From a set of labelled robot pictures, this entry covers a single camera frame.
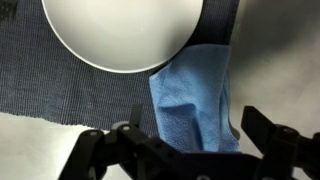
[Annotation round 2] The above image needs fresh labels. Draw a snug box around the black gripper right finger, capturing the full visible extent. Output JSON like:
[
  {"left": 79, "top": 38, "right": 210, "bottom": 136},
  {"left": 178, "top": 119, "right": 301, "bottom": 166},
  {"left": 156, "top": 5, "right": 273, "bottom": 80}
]
[{"left": 241, "top": 106, "right": 320, "bottom": 180}]

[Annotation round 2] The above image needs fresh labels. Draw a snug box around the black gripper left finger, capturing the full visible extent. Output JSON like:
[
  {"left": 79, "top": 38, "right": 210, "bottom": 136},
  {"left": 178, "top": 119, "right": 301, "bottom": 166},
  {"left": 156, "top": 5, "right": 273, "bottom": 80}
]
[{"left": 58, "top": 104, "right": 187, "bottom": 180}]

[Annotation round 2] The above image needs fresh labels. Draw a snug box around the blue towel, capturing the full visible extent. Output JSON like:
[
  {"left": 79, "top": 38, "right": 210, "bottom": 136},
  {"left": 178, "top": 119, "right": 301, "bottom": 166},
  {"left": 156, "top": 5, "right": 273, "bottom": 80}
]
[{"left": 149, "top": 44, "right": 239, "bottom": 152}]

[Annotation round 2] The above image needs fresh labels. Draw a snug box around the white plate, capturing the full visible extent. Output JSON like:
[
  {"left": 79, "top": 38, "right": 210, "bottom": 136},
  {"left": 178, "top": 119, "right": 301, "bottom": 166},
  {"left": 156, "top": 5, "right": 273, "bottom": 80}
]
[{"left": 41, "top": 0, "right": 204, "bottom": 73}]

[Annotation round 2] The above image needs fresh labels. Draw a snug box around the dark blue placemat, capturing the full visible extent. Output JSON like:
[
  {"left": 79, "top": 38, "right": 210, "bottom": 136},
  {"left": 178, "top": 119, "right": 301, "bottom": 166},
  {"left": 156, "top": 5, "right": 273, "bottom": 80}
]
[{"left": 0, "top": 0, "right": 239, "bottom": 136}]

